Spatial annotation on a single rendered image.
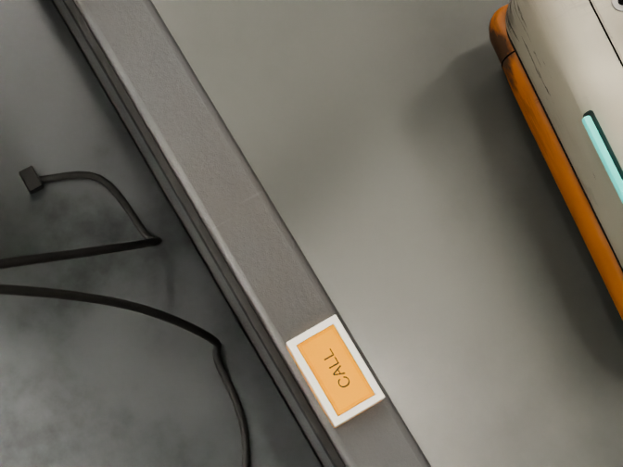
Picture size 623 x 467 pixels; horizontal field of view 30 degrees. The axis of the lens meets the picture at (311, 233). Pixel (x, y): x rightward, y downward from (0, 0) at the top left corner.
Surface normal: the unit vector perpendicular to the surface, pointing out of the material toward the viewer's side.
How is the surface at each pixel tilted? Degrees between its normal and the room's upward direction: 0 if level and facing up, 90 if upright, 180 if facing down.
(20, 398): 0
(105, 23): 0
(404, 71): 0
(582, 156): 90
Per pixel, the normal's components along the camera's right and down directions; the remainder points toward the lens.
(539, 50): -0.92, 0.36
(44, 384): 0.04, -0.25
